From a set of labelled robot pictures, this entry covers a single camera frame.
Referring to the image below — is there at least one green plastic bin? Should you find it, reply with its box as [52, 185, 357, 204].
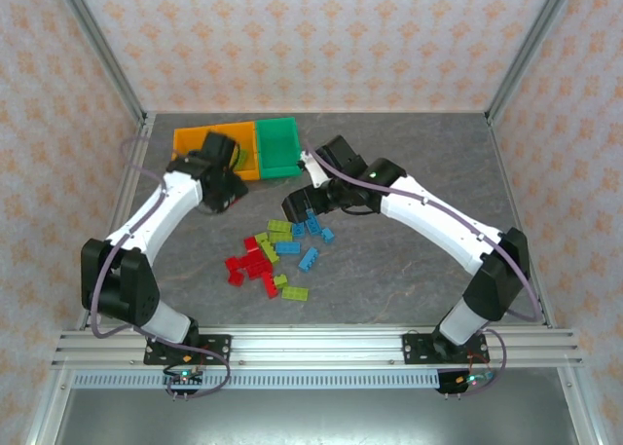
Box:
[254, 116, 304, 180]

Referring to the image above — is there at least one small electronics board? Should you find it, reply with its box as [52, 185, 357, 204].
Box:
[435, 369, 495, 398]
[163, 366, 205, 398]

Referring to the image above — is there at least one grey metal sheet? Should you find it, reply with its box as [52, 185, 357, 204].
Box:
[51, 389, 580, 445]

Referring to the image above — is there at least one thin aluminium frame rail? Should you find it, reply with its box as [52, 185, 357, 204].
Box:
[144, 106, 491, 116]

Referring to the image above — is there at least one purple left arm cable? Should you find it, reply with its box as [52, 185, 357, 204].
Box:
[90, 132, 233, 402]

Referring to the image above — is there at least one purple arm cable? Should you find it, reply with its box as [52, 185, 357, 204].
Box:
[90, 132, 233, 402]
[301, 147, 544, 398]

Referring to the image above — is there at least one wide aluminium mounting rail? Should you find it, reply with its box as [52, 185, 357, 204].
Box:
[51, 324, 585, 371]

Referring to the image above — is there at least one aluminium frame post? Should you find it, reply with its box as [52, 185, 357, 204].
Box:
[51, 0, 150, 125]
[485, 0, 584, 125]

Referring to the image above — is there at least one grey slotted cable duct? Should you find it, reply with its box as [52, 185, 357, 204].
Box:
[71, 370, 442, 390]

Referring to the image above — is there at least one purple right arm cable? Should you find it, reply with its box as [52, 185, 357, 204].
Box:
[301, 147, 544, 398]

